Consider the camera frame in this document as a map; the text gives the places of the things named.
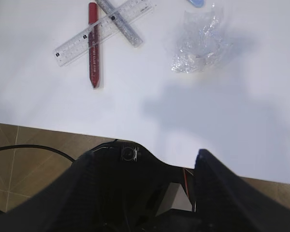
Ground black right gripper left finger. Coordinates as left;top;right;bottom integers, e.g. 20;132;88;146
0;151;126;232

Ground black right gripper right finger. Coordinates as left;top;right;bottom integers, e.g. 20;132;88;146
194;149;290;232

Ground clear plastic sheet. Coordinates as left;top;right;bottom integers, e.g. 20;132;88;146
171;3;232;73

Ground blue scissors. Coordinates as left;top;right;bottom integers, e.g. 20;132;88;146
188;0;205;8

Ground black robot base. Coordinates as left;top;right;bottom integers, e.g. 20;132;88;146
73;140;196;232

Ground silver glitter pen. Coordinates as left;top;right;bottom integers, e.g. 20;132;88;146
96;0;143;48

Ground clear plastic ruler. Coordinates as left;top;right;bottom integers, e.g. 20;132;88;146
54;0;153;66

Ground red glitter pen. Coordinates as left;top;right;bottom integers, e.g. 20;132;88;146
88;2;100;88

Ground black cable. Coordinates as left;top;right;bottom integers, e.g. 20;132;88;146
0;144;76;161

